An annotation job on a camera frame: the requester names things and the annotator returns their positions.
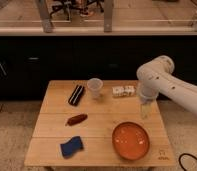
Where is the blue sponge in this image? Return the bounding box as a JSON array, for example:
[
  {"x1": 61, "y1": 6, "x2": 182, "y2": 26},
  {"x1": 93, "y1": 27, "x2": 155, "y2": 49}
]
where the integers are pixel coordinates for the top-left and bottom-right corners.
[{"x1": 60, "y1": 136, "x2": 84, "y2": 158}]

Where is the metal window post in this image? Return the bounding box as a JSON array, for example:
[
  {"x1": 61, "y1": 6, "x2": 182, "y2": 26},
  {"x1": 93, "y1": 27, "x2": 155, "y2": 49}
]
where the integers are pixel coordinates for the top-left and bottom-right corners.
[
  {"x1": 104, "y1": 0, "x2": 113, "y2": 32},
  {"x1": 35, "y1": 0, "x2": 53, "y2": 33}
]

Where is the wooden slatted table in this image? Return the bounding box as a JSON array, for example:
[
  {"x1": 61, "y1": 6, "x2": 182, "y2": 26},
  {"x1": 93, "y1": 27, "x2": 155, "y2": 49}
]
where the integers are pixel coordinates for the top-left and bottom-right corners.
[{"x1": 25, "y1": 80, "x2": 175, "y2": 167}]

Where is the orange round bowl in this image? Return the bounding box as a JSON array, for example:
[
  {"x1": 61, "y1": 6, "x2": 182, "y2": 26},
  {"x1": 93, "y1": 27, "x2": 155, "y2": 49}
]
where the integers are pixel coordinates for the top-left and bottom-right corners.
[{"x1": 112, "y1": 122, "x2": 150, "y2": 160}]

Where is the black cable on floor right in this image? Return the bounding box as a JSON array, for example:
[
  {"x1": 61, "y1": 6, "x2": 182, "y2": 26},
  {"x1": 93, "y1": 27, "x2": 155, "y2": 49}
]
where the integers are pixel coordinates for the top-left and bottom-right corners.
[{"x1": 178, "y1": 152, "x2": 197, "y2": 171}]

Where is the black striped rectangular case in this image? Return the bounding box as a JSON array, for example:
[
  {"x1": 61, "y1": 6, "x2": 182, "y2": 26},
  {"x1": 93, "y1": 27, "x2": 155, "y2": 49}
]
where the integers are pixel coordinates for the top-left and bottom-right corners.
[{"x1": 68, "y1": 85, "x2": 85, "y2": 106}]

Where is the black office chair base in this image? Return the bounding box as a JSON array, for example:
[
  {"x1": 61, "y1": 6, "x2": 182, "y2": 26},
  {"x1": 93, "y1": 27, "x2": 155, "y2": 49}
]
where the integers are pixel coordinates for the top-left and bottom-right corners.
[{"x1": 50, "y1": 0, "x2": 104, "y2": 20}]

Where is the brown sausage-shaped object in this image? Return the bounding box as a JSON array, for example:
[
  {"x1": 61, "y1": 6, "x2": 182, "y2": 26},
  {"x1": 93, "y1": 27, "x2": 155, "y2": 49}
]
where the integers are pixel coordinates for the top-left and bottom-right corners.
[{"x1": 66, "y1": 114, "x2": 88, "y2": 126}]

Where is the centre metal window post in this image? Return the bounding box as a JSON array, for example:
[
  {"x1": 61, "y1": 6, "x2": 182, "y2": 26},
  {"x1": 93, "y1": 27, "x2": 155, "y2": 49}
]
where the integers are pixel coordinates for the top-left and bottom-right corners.
[{"x1": 104, "y1": 0, "x2": 113, "y2": 32}]

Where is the left metal window post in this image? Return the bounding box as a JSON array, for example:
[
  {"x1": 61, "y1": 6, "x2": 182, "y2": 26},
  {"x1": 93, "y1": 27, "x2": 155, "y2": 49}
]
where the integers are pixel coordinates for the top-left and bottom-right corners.
[{"x1": 35, "y1": 0, "x2": 53, "y2": 33}]

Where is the clear plastic cup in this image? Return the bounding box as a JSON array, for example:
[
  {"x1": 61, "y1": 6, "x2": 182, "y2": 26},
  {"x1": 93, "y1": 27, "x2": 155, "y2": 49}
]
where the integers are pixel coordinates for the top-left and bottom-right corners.
[{"x1": 87, "y1": 78, "x2": 103, "y2": 99}]

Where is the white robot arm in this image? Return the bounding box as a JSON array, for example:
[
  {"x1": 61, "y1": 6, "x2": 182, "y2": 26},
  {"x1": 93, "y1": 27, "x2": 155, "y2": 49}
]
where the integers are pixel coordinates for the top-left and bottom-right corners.
[{"x1": 136, "y1": 55, "x2": 197, "y2": 115}]

